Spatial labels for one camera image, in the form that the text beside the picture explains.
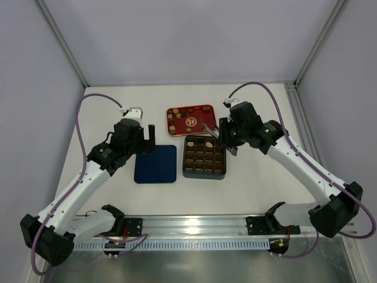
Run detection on metal tongs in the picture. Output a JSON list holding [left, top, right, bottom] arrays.
[[200, 119, 220, 139]]

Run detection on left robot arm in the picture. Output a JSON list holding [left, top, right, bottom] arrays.
[[20, 119, 156, 266]]

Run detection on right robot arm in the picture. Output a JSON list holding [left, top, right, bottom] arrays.
[[219, 98, 363, 238]]

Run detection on blue chocolate tin box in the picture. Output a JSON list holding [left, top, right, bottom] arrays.
[[182, 135, 227, 180]]

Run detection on red tray lid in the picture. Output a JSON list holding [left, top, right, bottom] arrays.
[[166, 104, 217, 136]]

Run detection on blue tin lid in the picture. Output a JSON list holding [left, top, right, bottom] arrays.
[[134, 145, 177, 184]]

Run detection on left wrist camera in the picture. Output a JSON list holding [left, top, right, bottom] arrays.
[[119, 107, 143, 124]]

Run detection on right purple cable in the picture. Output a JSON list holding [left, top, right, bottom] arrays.
[[223, 81, 377, 259]]

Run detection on purple cable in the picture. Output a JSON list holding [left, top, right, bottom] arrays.
[[31, 93, 150, 275], [223, 81, 377, 259]]

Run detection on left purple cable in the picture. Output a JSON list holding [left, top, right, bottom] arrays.
[[31, 93, 150, 275]]

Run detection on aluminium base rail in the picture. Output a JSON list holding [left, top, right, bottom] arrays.
[[125, 215, 316, 237]]

